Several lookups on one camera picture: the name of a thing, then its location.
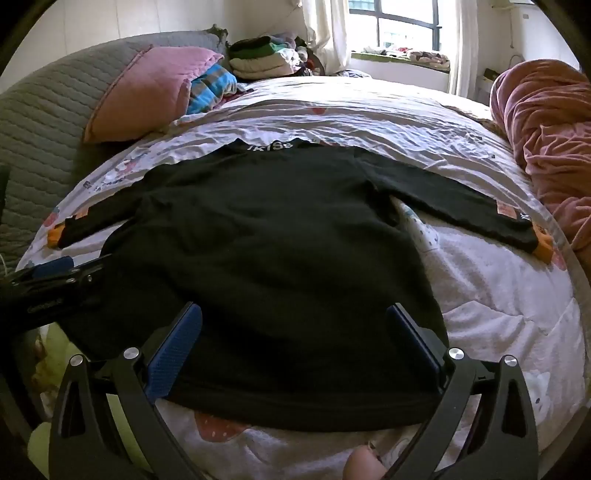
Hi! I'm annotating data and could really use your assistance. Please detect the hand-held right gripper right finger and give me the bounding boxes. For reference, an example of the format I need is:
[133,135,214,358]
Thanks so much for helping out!
[385,302,541,480]

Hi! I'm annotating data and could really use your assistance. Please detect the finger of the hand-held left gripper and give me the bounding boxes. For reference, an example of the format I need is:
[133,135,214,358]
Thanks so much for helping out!
[16,257,75,282]
[65,253,114,288]

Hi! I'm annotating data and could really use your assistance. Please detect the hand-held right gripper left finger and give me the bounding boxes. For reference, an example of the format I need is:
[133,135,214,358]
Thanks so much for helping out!
[47,301,204,480]

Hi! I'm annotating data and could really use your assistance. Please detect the black sweater with orange cuffs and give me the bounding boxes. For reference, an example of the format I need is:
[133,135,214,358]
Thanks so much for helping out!
[47,138,555,432]

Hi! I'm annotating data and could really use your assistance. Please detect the stack of folded clothes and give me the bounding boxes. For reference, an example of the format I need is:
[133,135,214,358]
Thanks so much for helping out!
[228,32,324,79]

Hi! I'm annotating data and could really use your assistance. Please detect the clothes on windowsill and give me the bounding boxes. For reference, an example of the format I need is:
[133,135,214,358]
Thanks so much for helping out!
[362,46,451,70]

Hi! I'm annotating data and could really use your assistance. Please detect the person's right hand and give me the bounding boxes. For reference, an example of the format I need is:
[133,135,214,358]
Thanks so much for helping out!
[344,450,386,480]

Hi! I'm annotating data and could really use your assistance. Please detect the yellow green cloth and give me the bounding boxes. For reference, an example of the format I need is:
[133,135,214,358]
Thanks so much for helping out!
[28,323,70,467]

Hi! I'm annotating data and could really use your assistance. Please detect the grey quilted headboard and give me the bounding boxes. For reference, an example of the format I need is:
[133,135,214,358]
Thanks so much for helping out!
[0,25,229,273]

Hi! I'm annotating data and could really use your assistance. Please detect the pink pillow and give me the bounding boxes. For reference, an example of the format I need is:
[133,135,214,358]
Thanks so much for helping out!
[83,46,225,144]

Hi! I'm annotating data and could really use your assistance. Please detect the blue striped cloth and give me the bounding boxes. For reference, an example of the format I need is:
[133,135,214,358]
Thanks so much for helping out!
[187,64,241,115]

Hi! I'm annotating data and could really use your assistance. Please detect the strawberry print bed sheet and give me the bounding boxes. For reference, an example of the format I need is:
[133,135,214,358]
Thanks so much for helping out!
[16,76,587,480]

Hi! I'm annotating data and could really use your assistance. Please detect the pink duvet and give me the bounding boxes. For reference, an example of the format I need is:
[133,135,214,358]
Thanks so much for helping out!
[489,60,591,259]

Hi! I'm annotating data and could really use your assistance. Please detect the white side table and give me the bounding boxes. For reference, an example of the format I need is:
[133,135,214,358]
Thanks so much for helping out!
[478,68,502,100]

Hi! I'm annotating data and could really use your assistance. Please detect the cream curtain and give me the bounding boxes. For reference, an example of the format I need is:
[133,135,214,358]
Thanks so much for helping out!
[450,0,481,97]
[302,0,354,77]

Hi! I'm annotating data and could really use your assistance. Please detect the window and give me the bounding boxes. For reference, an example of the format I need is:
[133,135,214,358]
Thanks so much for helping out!
[348,0,444,51]

